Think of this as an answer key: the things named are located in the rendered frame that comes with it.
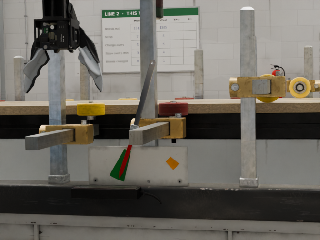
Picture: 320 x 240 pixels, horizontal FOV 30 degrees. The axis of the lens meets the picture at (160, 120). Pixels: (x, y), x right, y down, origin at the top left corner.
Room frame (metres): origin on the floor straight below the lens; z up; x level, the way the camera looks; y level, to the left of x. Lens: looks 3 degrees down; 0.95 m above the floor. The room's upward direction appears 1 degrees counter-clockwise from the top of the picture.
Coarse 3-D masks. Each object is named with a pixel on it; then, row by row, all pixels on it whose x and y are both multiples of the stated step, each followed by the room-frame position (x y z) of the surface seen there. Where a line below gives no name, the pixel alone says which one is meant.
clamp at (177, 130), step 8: (144, 120) 1.50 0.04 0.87; (152, 120) 1.50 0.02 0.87; (160, 120) 1.49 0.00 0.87; (168, 120) 1.49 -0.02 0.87; (176, 120) 1.48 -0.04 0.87; (184, 120) 1.51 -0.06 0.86; (176, 128) 1.48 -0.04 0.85; (184, 128) 1.50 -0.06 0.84; (168, 136) 1.49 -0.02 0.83; (176, 136) 1.48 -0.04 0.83; (184, 136) 1.50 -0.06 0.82
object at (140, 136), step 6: (144, 126) 1.35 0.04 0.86; (150, 126) 1.34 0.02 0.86; (156, 126) 1.35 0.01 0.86; (162, 126) 1.41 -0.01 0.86; (168, 126) 1.48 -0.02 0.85; (132, 132) 1.22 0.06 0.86; (138, 132) 1.22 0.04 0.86; (144, 132) 1.23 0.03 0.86; (150, 132) 1.29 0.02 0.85; (156, 132) 1.34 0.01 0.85; (162, 132) 1.41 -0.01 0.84; (168, 132) 1.48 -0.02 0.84; (132, 138) 1.22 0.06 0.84; (138, 138) 1.22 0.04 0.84; (144, 138) 1.23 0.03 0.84; (150, 138) 1.29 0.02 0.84; (156, 138) 1.34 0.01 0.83; (132, 144) 1.22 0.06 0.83; (138, 144) 1.22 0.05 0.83
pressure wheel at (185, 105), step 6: (162, 102) 1.63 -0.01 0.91; (168, 102) 1.65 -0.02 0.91; (174, 102) 1.62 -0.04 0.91; (180, 102) 1.60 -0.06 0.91; (186, 102) 1.61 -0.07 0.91; (162, 108) 1.60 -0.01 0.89; (168, 108) 1.59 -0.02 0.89; (174, 108) 1.59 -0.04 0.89; (180, 108) 1.59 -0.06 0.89; (186, 108) 1.61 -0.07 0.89; (162, 114) 1.60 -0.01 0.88; (168, 114) 1.59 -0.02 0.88; (174, 114) 1.59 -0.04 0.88; (186, 114) 1.61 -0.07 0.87
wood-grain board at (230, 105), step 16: (0, 112) 1.82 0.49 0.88; (16, 112) 1.81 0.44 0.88; (32, 112) 1.80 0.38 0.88; (48, 112) 1.79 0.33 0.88; (112, 112) 1.75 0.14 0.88; (128, 112) 1.74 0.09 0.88; (192, 112) 1.70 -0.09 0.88; (208, 112) 1.69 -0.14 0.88; (224, 112) 1.68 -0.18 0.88; (240, 112) 1.67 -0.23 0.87; (256, 112) 1.66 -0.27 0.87; (272, 112) 1.65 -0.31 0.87; (288, 112) 1.64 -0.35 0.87; (304, 112) 1.64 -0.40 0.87
